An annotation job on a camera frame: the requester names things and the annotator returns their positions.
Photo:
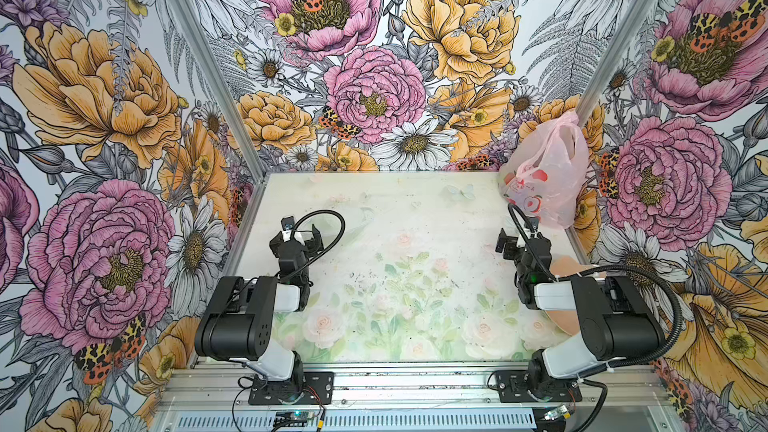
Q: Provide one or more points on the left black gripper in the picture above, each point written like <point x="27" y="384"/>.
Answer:
<point x="291" y="239"/>

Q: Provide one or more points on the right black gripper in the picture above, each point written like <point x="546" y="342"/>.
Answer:
<point x="517" y="248"/>

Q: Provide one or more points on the pink scalloped bowl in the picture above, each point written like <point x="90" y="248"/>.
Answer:
<point x="558" y="299"/>

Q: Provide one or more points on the pink plastic bag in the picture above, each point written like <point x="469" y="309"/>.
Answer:
<point x="547" y="170"/>

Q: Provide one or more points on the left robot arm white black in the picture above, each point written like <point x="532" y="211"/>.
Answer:
<point x="236" y="326"/>

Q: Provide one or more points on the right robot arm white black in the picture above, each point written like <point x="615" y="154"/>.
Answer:
<point x="615" y="326"/>

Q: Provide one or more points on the right circuit board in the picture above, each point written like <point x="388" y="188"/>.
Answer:
<point x="557" y="413"/>

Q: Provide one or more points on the circuit board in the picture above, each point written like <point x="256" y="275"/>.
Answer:
<point x="292" y="419"/>
<point x="557" y="413"/>

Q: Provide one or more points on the left circuit board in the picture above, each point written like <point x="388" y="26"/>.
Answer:
<point x="292" y="419"/>

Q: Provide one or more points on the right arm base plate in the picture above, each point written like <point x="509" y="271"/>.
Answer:
<point x="518" y="386"/>

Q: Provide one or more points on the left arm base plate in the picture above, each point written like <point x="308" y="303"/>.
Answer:
<point x="311" y="388"/>

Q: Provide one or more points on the white vented cable duct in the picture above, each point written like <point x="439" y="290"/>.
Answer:
<point x="369" y="420"/>

